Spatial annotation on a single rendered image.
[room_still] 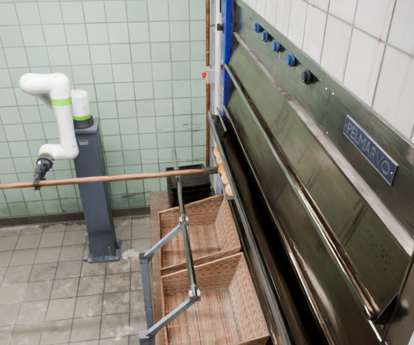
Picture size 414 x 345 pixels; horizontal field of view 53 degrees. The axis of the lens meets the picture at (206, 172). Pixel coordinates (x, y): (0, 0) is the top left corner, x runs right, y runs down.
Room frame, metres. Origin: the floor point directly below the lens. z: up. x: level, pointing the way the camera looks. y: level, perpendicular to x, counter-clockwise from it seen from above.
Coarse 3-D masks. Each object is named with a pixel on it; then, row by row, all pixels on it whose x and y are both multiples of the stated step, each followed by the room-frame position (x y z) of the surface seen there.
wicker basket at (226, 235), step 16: (176, 208) 2.27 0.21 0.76; (192, 208) 2.29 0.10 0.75; (208, 208) 2.30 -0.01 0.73; (224, 208) 2.22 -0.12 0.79; (160, 224) 2.14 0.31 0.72; (176, 224) 2.27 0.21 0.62; (192, 224) 2.29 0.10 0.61; (208, 224) 2.30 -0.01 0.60; (224, 224) 2.13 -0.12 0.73; (176, 240) 2.13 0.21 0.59; (208, 240) 2.13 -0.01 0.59; (224, 240) 2.03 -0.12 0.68; (160, 256) 1.83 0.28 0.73; (176, 256) 1.98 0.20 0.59; (192, 256) 1.98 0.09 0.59; (208, 256) 1.76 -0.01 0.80; (224, 256) 1.77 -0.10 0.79; (160, 272) 1.72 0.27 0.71
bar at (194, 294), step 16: (176, 160) 2.21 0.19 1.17; (176, 176) 2.03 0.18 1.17; (160, 240) 1.62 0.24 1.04; (144, 256) 1.60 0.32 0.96; (144, 272) 1.58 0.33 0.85; (192, 272) 1.26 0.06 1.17; (144, 288) 1.58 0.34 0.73; (192, 288) 1.18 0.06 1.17; (144, 304) 1.58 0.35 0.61; (192, 304) 1.15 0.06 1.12; (160, 320) 1.14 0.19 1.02; (144, 336) 1.12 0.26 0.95
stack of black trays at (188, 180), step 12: (168, 168) 2.62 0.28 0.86; (180, 168) 2.64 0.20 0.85; (192, 168) 2.64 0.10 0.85; (168, 180) 2.48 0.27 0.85; (192, 180) 2.48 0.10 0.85; (204, 180) 2.48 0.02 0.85; (168, 192) 2.55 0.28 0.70; (192, 192) 2.41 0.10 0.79; (204, 192) 2.42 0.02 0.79; (204, 204) 2.42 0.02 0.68
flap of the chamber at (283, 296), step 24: (216, 144) 1.98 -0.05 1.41; (240, 168) 1.73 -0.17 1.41; (240, 216) 1.35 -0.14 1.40; (264, 216) 1.35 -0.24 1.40; (264, 240) 1.20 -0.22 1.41; (288, 264) 1.08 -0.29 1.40; (264, 288) 0.97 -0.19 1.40; (288, 288) 0.96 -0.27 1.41; (288, 312) 0.86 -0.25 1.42; (312, 336) 0.78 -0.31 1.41
